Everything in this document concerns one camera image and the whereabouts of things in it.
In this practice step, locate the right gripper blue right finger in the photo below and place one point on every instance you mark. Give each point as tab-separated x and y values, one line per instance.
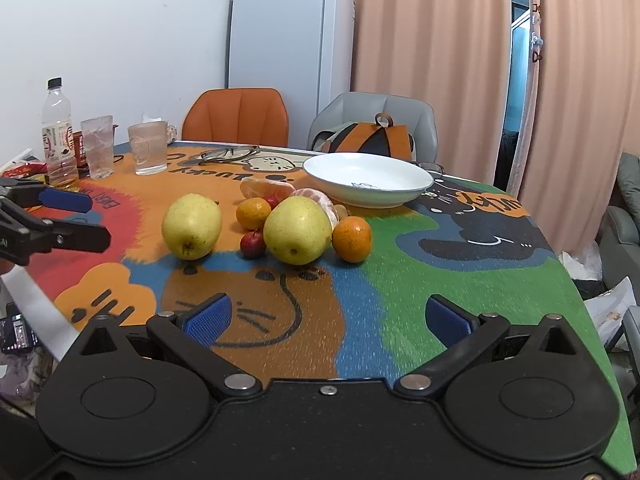
469	340

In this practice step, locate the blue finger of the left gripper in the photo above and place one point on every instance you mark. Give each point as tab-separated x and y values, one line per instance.
80	236
65	200

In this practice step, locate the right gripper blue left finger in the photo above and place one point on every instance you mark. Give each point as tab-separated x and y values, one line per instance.
187	338

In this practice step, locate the yellow pear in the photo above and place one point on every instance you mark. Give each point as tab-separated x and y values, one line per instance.
297	231
191	226

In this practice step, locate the red snack packet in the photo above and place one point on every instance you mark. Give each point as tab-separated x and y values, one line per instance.
24	168

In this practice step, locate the plastic drink bottle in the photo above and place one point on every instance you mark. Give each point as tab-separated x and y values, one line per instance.
58	138

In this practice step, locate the clear ribbed glass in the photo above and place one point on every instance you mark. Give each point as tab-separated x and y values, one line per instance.
98	136

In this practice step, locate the front red cherry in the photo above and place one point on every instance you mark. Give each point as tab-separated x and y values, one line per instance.
252	245

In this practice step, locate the red cherry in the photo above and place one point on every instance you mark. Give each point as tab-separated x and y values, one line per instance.
252	245
273	201

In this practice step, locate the phone on stand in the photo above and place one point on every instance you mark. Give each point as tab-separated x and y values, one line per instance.
16	335

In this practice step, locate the clear glass mug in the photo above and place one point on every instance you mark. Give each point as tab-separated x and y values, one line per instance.
148	144

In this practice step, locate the small orange mandarin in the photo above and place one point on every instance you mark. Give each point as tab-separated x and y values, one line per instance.
252	213

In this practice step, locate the colourful cartoon table mat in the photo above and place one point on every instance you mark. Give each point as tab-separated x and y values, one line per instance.
329	319

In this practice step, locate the back red cherry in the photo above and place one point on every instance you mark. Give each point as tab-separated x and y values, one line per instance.
273	201

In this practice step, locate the peeled mandarin half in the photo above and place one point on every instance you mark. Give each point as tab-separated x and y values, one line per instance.
252	187

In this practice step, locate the white plastic bag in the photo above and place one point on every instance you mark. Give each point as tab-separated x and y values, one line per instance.
607	313

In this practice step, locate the right orange mandarin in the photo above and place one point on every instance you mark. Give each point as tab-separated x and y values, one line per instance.
352	239

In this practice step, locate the black rimmed eyeglasses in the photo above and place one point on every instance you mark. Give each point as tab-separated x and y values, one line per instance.
227	154

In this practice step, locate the peeled mandarin segments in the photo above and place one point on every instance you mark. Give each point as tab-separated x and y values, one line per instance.
335	213

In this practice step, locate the white ceramic bowl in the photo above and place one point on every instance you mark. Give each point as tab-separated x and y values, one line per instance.
366	180

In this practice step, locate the grey sofa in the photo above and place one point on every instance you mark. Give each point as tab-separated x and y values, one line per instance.
619	231

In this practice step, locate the orange chair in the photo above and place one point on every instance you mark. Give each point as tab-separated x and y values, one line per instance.
255	116

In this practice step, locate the orange black backpack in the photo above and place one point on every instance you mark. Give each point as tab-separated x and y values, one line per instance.
381	137

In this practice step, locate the grey chair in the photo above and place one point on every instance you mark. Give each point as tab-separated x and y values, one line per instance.
355	106

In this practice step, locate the right pink curtain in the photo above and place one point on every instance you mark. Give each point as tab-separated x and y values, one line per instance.
587	109

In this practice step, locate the pink curtain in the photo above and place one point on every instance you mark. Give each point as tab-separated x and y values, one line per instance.
451	54
587	109

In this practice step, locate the white refrigerator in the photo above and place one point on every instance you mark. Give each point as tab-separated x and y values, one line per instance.
301	48

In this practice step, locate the left pink curtain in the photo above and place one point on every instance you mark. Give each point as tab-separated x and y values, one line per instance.
451	54

